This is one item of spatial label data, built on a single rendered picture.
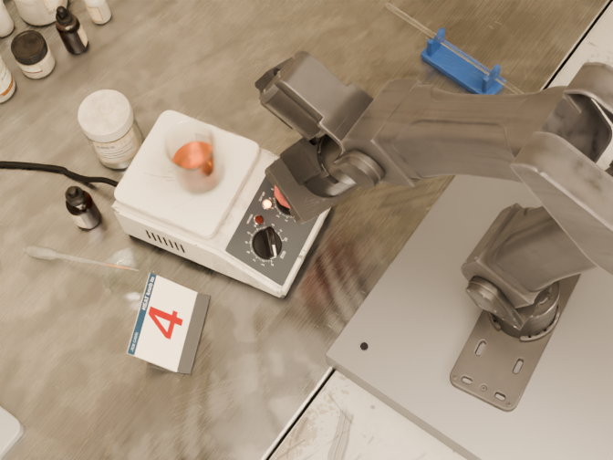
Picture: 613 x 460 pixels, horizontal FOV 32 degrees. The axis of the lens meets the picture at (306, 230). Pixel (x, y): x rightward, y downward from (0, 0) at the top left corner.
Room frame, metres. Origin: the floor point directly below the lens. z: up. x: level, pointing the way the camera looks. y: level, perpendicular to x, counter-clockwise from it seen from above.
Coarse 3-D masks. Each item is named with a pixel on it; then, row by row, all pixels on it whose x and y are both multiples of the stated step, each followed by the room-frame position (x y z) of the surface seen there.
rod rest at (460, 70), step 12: (444, 36) 0.72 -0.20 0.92; (432, 48) 0.71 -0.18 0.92; (444, 48) 0.71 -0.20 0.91; (432, 60) 0.70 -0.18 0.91; (444, 60) 0.70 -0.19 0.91; (456, 60) 0.69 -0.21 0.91; (444, 72) 0.68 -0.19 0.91; (456, 72) 0.68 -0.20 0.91; (468, 72) 0.67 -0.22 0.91; (480, 72) 0.67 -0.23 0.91; (468, 84) 0.66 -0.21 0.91; (480, 84) 0.66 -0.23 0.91; (492, 84) 0.65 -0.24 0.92
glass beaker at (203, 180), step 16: (176, 128) 0.58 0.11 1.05; (192, 128) 0.58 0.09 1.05; (208, 128) 0.57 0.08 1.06; (176, 144) 0.58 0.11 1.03; (208, 160) 0.54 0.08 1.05; (176, 176) 0.55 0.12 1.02; (192, 176) 0.53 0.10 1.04; (208, 176) 0.54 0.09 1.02; (192, 192) 0.54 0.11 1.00; (208, 192) 0.54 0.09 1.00
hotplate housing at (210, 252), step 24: (264, 168) 0.57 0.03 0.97; (240, 192) 0.54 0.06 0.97; (120, 216) 0.55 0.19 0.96; (144, 216) 0.53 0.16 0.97; (240, 216) 0.52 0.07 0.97; (144, 240) 0.54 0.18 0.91; (168, 240) 0.51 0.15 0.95; (192, 240) 0.50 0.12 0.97; (216, 240) 0.49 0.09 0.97; (312, 240) 0.50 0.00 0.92; (216, 264) 0.48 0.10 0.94; (240, 264) 0.47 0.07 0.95; (264, 288) 0.45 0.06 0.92; (288, 288) 0.45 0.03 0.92
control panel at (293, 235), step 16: (256, 192) 0.54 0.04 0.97; (272, 192) 0.54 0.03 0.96; (256, 208) 0.52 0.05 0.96; (272, 208) 0.52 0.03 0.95; (240, 224) 0.51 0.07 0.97; (256, 224) 0.51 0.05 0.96; (272, 224) 0.51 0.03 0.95; (288, 224) 0.51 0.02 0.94; (304, 224) 0.51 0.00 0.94; (240, 240) 0.49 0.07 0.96; (288, 240) 0.49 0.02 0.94; (304, 240) 0.49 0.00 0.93; (240, 256) 0.48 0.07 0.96; (256, 256) 0.48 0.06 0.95; (288, 256) 0.48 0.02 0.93; (272, 272) 0.46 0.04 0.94; (288, 272) 0.46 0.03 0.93
